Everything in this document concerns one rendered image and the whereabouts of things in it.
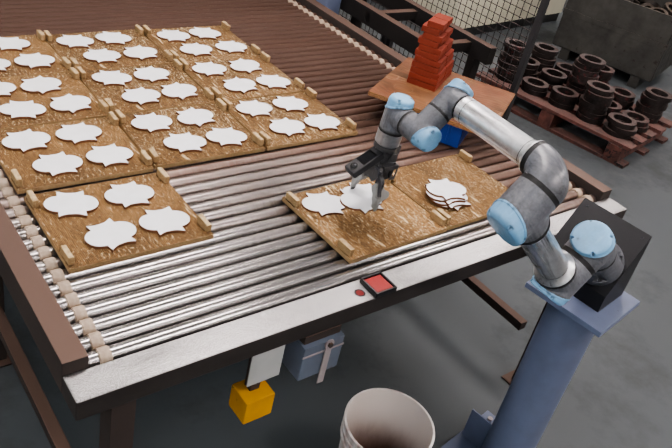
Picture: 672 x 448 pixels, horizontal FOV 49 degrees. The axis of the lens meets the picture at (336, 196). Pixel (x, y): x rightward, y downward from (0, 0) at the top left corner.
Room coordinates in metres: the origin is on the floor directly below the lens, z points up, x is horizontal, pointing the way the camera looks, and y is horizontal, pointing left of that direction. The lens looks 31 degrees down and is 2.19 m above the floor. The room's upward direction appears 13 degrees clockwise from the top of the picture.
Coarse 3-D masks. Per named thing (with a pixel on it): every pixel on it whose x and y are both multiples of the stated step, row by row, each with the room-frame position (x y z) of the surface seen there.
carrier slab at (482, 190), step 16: (432, 160) 2.44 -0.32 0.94; (448, 160) 2.47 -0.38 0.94; (464, 160) 2.51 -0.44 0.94; (400, 176) 2.27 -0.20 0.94; (416, 176) 2.30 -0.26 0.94; (432, 176) 2.32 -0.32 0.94; (448, 176) 2.35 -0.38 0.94; (464, 176) 2.38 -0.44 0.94; (480, 176) 2.41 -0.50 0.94; (416, 192) 2.18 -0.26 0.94; (480, 192) 2.29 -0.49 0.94; (496, 192) 2.32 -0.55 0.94; (432, 208) 2.11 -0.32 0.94; (464, 208) 2.15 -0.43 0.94; (480, 208) 2.18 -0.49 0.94; (448, 224) 2.03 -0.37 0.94; (464, 224) 2.07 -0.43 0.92
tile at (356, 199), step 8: (344, 192) 1.94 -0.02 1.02; (352, 192) 1.95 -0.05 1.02; (360, 192) 1.96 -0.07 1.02; (368, 192) 1.98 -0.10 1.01; (344, 200) 1.89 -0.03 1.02; (352, 200) 1.91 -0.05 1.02; (360, 200) 1.92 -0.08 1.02; (368, 200) 1.93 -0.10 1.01; (352, 208) 1.87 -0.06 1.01; (360, 208) 1.88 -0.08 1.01; (368, 208) 1.89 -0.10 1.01
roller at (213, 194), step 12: (444, 144) 2.63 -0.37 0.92; (468, 144) 2.71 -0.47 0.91; (408, 156) 2.48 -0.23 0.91; (324, 168) 2.23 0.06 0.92; (336, 168) 2.25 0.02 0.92; (264, 180) 2.06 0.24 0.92; (276, 180) 2.08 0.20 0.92; (288, 180) 2.11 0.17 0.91; (300, 180) 2.14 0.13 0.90; (204, 192) 1.91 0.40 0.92; (216, 192) 1.93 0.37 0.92; (228, 192) 1.95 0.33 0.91; (240, 192) 1.98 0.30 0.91; (24, 228) 1.54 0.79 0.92; (36, 228) 1.55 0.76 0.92
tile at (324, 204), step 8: (304, 200) 1.96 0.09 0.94; (312, 200) 1.97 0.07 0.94; (320, 200) 1.98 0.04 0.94; (328, 200) 1.99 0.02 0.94; (336, 200) 2.00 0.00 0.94; (304, 208) 1.92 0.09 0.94; (312, 208) 1.92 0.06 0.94; (320, 208) 1.93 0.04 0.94; (328, 208) 1.95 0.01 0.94; (336, 208) 1.96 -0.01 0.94; (344, 208) 1.97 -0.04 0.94
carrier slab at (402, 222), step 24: (312, 192) 2.03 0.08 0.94; (336, 192) 2.06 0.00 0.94; (312, 216) 1.89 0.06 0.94; (336, 216) 1.92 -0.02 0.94; (360, 216) 1.96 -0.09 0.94; (384, 216) 1.99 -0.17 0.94; (408, 216) 2.02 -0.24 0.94; (336, 240) 1.80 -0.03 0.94; (360, 240) 1.83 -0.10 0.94; (384, 240) 1.86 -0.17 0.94; (408, 240) 1.89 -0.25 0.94
